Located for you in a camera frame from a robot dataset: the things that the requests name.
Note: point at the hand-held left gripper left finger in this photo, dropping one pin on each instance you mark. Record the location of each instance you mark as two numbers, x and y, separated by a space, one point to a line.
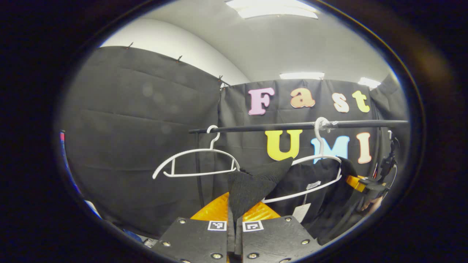
197 241

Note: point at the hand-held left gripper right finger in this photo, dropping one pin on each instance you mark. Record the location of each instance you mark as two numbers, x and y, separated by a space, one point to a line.
270 241

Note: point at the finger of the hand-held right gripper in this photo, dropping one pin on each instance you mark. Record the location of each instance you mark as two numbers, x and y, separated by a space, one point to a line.
356 182

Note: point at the black knit garment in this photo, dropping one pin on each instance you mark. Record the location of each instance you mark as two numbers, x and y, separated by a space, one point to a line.
252 186

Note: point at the white clothes hanger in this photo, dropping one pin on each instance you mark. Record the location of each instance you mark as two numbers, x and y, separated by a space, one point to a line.
197 149
321 146

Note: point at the black clothes rack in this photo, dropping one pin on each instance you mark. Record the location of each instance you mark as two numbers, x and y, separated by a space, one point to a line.
256 128

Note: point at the ceiling light panel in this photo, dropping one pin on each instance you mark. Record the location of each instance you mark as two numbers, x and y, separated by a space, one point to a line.
369 82
301 75
274 9

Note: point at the black backdrop cloth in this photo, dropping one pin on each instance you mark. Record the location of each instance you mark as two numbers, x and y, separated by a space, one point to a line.
128 128

